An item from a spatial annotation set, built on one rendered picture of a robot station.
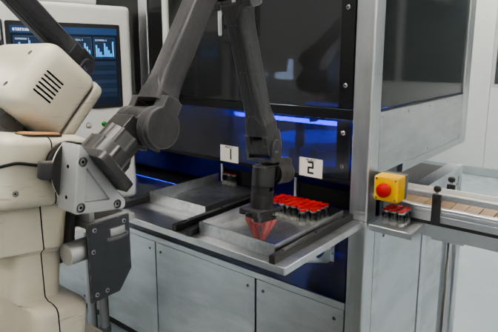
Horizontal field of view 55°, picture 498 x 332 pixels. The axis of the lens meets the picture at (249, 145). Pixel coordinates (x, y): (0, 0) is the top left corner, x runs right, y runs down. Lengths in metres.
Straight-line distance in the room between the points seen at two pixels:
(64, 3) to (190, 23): 0.96
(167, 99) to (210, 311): 1.28
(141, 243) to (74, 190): 1.43
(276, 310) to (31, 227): 1.03
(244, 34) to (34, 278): 0.65
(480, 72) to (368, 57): 4.67
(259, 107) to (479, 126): 5.07
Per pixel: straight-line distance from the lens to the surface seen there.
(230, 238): 1.27
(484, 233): 1.47
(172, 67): 0.91
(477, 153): 6.11
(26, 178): 0.88
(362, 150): 1.41
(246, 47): 1.08
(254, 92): 1.10
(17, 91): 0.90
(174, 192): 1.72
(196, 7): 0.97
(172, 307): 2.18
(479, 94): 6.03
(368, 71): 1.39
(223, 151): 1.72
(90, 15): 1.88
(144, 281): 2.28
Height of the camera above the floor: 1.36
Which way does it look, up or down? 11 degrees down
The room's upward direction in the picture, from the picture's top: straight up
